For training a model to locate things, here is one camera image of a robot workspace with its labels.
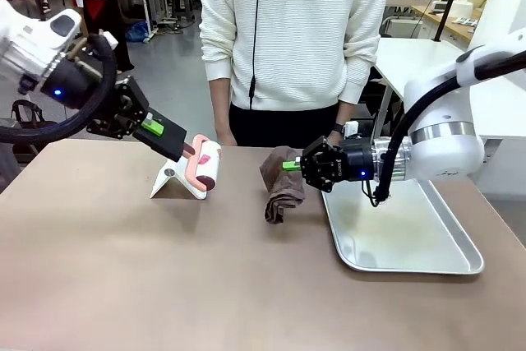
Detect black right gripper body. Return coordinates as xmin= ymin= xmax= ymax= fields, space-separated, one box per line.
xmin=333 ymin=136 xmax=376 ymax=184

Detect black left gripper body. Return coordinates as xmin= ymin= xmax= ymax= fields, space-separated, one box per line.
xmin=110 ymin=76 xmax=150 ymax=131

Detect black rectangular handle block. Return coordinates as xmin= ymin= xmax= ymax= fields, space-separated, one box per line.
xmin=133 ymin=110 xmax=188 ymax=164

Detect brown cloth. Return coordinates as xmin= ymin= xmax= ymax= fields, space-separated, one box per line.
xmin=259 ymin=145 xmax=307 ymax=226

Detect pink handled lint roller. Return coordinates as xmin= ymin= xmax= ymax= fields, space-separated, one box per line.
xmin=182 ymin=133 xmax=224 ymax=193

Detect person's left forearm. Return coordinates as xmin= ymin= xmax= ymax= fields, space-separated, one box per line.
xmin=334 ymin=99 xmax=358 ymax=126

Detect person's right forearm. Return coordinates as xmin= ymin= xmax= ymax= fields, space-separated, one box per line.
xmin=208 ymin=76 xmax=232 ymax=135

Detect person's left hand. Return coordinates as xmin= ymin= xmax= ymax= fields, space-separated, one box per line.
xmin=325 ymin=130 xmax=345 ymax=150

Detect person's right hand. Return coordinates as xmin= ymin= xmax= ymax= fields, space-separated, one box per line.
xmin=215 ymin=127 xmax=239 ymax=148

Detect black trousers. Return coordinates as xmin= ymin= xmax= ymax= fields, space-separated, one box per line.
xmin=228 ymin=102 xmax=340 ymax=149

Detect white folding stand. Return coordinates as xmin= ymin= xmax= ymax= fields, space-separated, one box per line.
xmin=150 ymin=159 xmax=209 ymax=201

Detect blue plastic bag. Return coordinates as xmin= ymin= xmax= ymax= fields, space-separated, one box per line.
xmin=124 ymin=21 xmax=150 ymax=44

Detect silver metal tray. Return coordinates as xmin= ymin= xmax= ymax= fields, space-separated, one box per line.
xmin=320 ymin=180 xmax=485 ymax=275

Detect black stool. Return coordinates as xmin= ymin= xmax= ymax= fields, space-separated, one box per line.
xmin=169 ymin=0 xmax=198 ymax=24

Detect white knit sweater torso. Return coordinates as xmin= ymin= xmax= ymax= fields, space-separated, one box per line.
xmin=199 ymin=0 xmax=392 ymax=110

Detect light wooden workbench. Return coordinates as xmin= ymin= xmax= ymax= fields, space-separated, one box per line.
xmin=409 ymin=3 xmax=482 ymax=53

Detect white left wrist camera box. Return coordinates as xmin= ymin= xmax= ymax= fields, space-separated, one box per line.
xmin=99 ymin=31 xmax=120 ymax=51

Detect black earphone cable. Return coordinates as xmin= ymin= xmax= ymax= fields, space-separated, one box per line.
xmin=247 ymin=0 xmax=265 ymax=110

